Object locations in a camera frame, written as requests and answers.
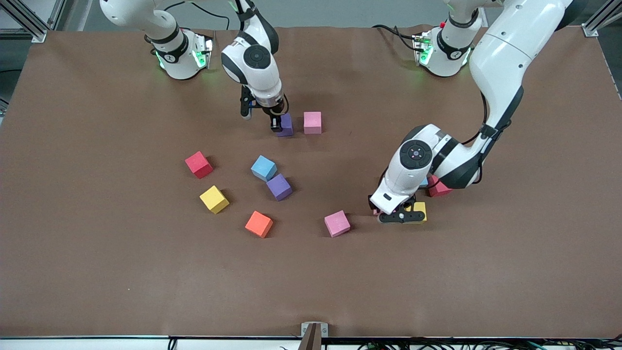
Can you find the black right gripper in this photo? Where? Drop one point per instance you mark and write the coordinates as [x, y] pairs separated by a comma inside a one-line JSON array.
[[275, 115]]

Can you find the purple foam cube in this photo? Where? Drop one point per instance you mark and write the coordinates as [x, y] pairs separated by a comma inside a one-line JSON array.
[[287, 125], [279, 186]]

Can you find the yellow foam cube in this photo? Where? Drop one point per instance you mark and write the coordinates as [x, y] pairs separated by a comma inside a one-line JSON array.
[[422, 208], [214, 199]]

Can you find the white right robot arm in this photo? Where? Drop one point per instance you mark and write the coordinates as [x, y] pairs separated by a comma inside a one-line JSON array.
[[265, 82]]

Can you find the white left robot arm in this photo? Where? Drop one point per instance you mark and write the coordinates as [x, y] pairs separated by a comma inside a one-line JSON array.
[[505, 58]]

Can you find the red foam cube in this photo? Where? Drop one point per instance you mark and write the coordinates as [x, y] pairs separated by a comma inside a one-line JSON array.
[[437, 189], [198, 164]]

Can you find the orange foam cube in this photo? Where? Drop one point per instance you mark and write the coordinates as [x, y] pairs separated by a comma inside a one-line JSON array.
[[259, 224]]

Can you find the brown table cover mat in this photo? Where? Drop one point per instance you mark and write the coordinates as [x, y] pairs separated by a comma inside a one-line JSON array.
[[311, 282]]

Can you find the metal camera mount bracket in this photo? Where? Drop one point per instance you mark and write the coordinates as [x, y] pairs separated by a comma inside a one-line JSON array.
[[314, 333]]

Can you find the aluminium frame post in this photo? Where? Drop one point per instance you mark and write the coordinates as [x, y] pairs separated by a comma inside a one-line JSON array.
[[595, 26], [29, 24]]

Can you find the white table edge rail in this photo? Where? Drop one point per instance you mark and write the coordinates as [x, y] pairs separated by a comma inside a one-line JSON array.
[[73, 344]]

